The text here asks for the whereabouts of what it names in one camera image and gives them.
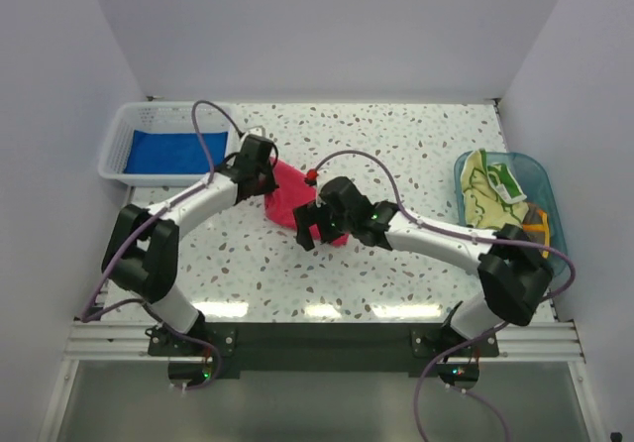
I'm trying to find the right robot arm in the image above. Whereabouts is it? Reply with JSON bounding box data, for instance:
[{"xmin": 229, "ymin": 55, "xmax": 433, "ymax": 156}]
[{"xmin": 292, "ymin": 176, "xmax": 554, "ymax": 356}]

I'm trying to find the white plastic basket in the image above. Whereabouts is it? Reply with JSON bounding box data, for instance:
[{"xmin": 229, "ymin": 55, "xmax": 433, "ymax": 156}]
[{"xmin": 98, "ymin": 101, "xmax": 240, "ymax": 187}]

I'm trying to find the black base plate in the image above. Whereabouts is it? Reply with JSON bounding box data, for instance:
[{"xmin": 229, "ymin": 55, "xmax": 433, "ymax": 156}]
[{"xmin": 145, "ymin": 322, "xmax": 499, "ymax": 383}]

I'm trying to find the aluminium rail frame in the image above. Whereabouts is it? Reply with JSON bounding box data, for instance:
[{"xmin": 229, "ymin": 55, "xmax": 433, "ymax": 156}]
[{"xmin": 37, "ymin": 282, "xmax": 608, "ymax": 442}]

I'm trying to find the blue folded towel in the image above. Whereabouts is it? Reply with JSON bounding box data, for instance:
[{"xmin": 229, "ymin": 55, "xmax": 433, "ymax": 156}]
[{"xmin": 124, "ymin": 131, "xmax": 210, "ymax": 174}]

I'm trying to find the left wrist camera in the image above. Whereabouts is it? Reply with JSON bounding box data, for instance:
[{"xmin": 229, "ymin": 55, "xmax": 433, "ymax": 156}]
[{"xmin": 243, "ymin": 126, "xmax": 265, "ymax": 138}]

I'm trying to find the teal plastic tub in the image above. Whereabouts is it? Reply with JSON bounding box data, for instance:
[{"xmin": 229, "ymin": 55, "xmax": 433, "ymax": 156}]
[{"xmin": 454, "ymin": 152, "xmax": 568, "ymax": 276}]

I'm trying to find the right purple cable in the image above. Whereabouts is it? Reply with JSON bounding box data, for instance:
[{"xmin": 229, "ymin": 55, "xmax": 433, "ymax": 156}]
[{"xmin": 306, "ymin": 150, "xmax": 577, "ymax": 442}]

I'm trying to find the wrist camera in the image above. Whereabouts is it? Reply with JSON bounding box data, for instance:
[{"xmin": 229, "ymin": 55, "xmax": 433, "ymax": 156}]
[
  {"xmin": 243, "ymin": 126, "xmax": 265, "ymax": 138},
  {"xmin": 304, "ymin": 168, "xmax": 324, "ymax": 189}
]

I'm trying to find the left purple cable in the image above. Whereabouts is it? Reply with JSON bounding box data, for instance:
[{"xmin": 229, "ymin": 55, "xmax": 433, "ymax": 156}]
[{"xmin": 80, "ymin": 99, "xmax": 249, "ymax": 393}]

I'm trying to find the pink towel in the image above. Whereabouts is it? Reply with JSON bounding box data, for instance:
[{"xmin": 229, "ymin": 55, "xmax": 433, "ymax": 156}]
[{"xmin": 264, "ymin": 161, "xmax": 349, "ymax": 247}]

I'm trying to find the yellow green patterned towel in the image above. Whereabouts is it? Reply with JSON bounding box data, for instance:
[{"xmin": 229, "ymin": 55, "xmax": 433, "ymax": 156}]
[{"xmin": 459, "ymin": 149, "xmax": 551, "ymax": 246}]

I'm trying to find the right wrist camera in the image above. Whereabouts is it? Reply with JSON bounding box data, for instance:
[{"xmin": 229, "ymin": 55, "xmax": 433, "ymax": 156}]
[{"xmin": 304, "ymin": 168, "xmax": 324, "ymax": 189}]

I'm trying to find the purple cable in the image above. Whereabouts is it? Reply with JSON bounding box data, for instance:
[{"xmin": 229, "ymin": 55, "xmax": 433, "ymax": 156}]
[
  {"xmin": 80, "ymin": 99, "xmax": 249, "ymax": 393},
  {"xmin": 306, "ymin": 150, "xmax": 577, "ymax": 442}
]

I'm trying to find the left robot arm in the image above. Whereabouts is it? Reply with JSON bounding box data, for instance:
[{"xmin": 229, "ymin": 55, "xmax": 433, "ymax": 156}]
[{"xmin": 82, "ymin": 134, "xmax": 277, "ymax": 356}]

